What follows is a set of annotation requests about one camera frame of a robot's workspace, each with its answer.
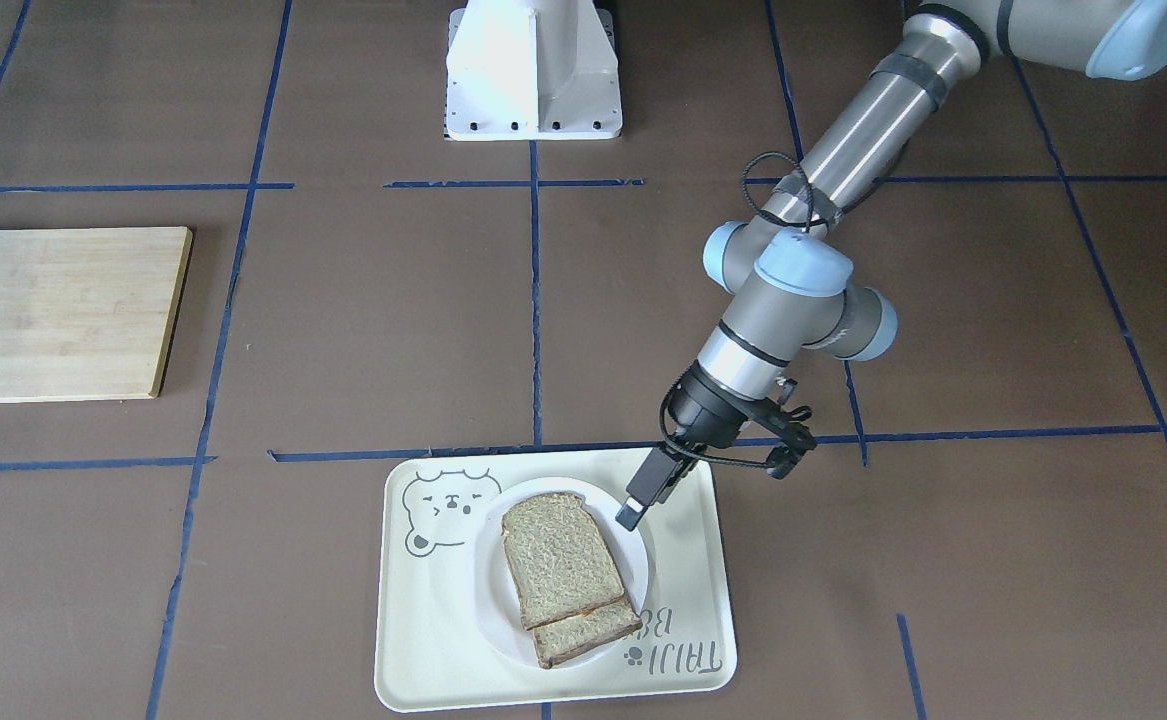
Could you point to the white bear tray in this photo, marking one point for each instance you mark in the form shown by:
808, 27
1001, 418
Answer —
428, 655

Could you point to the wooden cutting board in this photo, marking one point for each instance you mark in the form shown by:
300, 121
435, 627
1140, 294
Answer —
88, 314

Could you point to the white pillar with base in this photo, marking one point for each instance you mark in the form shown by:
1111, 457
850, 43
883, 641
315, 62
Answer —
532, 71

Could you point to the white round plate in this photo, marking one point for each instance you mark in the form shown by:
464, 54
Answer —
493, 602

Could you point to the bread slice under egg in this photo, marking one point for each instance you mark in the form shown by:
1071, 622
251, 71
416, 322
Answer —
562, 641

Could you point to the plain bread slice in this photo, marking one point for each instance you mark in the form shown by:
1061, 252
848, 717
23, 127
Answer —
560, 564

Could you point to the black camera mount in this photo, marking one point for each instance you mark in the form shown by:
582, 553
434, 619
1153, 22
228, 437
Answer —
785, 423

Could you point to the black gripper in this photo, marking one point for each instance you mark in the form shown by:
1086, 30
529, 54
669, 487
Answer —
705, 415

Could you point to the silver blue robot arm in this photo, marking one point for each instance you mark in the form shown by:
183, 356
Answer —
790, 290

